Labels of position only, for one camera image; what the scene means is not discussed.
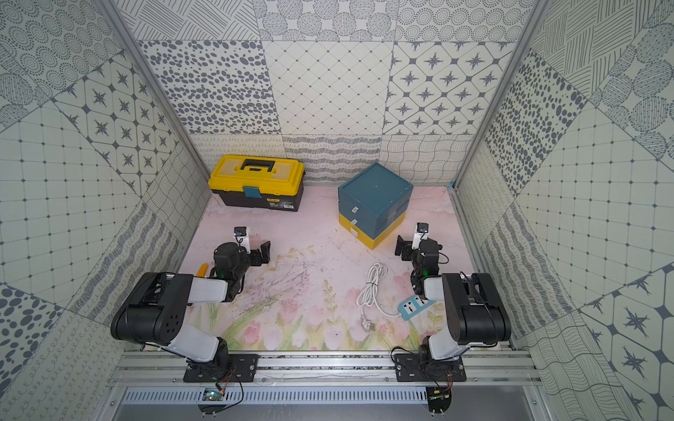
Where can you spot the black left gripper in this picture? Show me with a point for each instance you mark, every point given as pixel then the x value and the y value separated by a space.
pixel 255 254

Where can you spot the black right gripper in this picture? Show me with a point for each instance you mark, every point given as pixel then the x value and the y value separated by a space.
pixel 407 246

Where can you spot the yellow bottom drawer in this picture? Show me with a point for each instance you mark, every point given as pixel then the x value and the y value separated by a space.
pixel 376 236

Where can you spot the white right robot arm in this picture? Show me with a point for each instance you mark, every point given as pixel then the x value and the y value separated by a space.
pixel 474 312

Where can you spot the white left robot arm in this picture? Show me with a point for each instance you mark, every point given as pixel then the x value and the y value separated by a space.
pixel 154 312

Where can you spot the teal drawer cabinet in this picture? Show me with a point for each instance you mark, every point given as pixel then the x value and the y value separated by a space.
pixel 375 197

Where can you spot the orange utility knife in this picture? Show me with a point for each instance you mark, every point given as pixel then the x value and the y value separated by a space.
pixel 202 272

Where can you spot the teal power strip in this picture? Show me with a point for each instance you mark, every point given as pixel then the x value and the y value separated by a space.
pixel 413 306

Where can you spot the yellow black plastic toolbox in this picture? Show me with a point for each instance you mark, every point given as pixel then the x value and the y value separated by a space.
pixel 259 182

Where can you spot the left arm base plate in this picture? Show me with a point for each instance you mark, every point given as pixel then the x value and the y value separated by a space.
pixel 241 367

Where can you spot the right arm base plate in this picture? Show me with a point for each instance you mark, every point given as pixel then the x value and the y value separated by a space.
pixel 430 367

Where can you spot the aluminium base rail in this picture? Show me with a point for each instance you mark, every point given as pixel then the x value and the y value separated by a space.
pixel 304 378

